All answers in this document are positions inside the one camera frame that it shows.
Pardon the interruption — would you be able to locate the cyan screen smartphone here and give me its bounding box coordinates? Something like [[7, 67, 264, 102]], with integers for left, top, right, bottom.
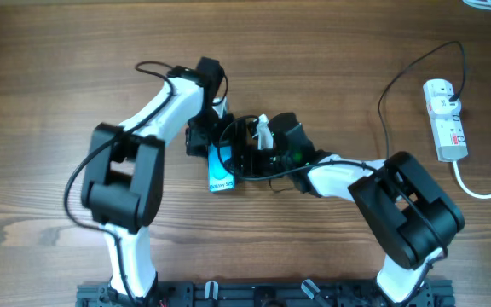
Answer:
[[208, 145, 235, 193]]

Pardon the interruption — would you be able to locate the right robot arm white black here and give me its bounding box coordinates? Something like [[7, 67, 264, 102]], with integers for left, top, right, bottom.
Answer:
[[220, 113, 465, 306]]

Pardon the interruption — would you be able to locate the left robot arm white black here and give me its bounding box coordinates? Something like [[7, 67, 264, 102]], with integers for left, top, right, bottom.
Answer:
[[80, 57, 225, 306]]

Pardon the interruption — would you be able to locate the white charger plug adapter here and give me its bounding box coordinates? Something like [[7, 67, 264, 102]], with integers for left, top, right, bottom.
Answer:
[[426, 96, 461, 118]]

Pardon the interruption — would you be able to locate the white power strip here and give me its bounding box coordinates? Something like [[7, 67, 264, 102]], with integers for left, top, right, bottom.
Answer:
[[423, 78, 468, 163]]

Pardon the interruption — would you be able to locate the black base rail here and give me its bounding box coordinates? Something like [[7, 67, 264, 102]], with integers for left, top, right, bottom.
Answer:
[[75, 280, 456, 307]]

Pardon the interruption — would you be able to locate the black usb charger cable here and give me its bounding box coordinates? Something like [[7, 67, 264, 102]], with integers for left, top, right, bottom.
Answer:
[[377, 40, 467, 161]]

